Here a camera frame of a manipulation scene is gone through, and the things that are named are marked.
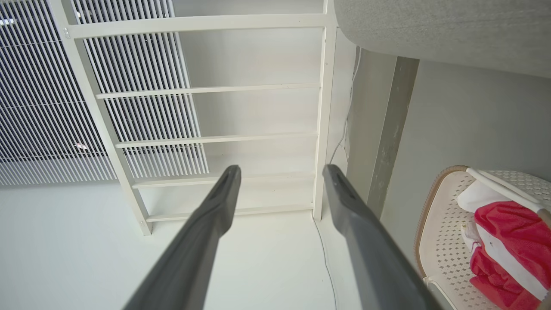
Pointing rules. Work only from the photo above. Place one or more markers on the red and white garment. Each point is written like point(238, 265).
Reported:
point(512, 228)

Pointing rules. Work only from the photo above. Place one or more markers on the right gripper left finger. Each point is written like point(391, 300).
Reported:
point(193, 241)

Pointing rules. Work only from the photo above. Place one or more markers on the cream perforated laundry basket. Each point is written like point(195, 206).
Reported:
point(443, 241)

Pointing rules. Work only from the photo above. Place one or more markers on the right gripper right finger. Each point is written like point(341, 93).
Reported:
point(370, 249)

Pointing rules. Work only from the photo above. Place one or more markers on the white wooden railing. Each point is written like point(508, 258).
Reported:
point(198, 22)

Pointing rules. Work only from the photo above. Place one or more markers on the grey fabric sofa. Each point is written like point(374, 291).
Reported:
point(452, 26)

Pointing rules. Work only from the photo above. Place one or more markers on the white slatted grille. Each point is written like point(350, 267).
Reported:
point(38, 107)

